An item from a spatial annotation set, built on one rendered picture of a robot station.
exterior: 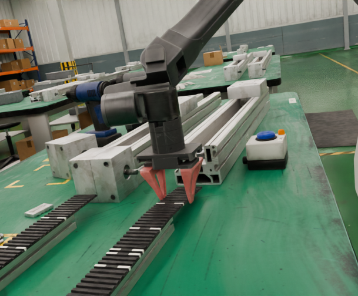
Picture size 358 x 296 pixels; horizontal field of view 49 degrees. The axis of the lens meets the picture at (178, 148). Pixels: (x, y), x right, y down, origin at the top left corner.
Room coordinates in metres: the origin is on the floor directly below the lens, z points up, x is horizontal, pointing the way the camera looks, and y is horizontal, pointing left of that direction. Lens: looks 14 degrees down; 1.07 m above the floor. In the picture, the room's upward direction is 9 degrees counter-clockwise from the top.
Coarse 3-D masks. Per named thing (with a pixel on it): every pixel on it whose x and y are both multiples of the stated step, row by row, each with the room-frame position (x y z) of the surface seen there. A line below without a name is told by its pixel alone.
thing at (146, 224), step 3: (135, 222) 0.57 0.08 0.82; (138, 222) 0.56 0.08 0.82; (141, 222) 0.56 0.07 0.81; (144, 222) 0.56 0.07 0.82; (147, 222) 0.56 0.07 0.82; (150, 222) 0.56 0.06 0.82; (153, 222) 0.56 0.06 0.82; (156, 222) 0.55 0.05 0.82; (159, 222) 0.55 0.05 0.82; (162, 222) 0.55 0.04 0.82; (165, 222) 0.55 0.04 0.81; (132, 225) 0.56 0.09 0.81; (135, 225) 0.56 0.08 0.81; (138, 225) 0.55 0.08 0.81; (141, 225) 0.55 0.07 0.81; (144, 225) 0.55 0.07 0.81; (147, 225) 0.55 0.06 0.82; (150, 225) 0.55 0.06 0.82; (153, 225) 0.55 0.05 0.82; (156, 225) 0.54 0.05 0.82; (159, 225) 0.54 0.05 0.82; (162, 225) 0.54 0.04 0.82; (165, 225) 0.55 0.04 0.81; (162, 228) 0.54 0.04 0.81
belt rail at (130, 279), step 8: (168, 224) 0.57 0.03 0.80; (160, 232) 0.54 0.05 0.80; (168, 232) 0.57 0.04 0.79; (160, 240) 0.54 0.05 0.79; (152, 248) 0.52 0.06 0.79; (160, 248) 0.53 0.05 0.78; (144, 256) 0.49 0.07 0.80; (152, 256) 0.51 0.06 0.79; (136, 264) 0.46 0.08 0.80; (144, 264) 0.48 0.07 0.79; (136, 272) 0.46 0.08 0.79; (128, 280) 0.45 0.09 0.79; (136, 280) 0.46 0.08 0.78; (120, 288) 0.42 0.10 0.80; (128, 288) 0.44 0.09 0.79
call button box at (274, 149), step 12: (252, 144) 0.82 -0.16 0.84; (264, 144) 0.81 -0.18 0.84; (276, 144) 0.80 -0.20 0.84; (252, 156) 0.82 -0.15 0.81; (264, 156) 0.81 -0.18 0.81; (276, 156) 0.80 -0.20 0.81; (288, 156) 0.86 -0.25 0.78; (252, 168) 0.82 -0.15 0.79; (264, 168) 0.81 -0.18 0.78; (276, 168) 0.80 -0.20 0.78
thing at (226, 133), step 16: (224, 112) 1.14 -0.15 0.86; (240, 112) 1.07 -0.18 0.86; (256, 112) 1.22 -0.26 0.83; (208, 128) 0.97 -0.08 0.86; (224, 128) 0.90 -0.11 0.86; (240, 128) 0.98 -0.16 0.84; (256, 128) 1.19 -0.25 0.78; (208, 144) 0.78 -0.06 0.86; (224, 144) 0.85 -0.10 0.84; (240, 144) 0.96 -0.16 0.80; (208, 160) 0.78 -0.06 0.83; (224, 160) 0.83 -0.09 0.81; (176, 176) 0.80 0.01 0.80; (208, 176) 0.77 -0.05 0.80; (224, 176) 0.79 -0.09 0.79
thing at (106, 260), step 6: (102, 258) 0.47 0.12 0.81; (108, 258) 0.47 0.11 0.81; (114, 258) 0.47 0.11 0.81; (120, 258) 0.46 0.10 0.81; (126, 258) 0.46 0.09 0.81; (132, 258) 0.46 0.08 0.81; (138, 258) 0.46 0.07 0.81; (108, 264) 0.46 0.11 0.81; (114, 264) 0.45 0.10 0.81; (120, 264) 0.45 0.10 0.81; (126, 264) 0.45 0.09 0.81; (132, 264) 0.45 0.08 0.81
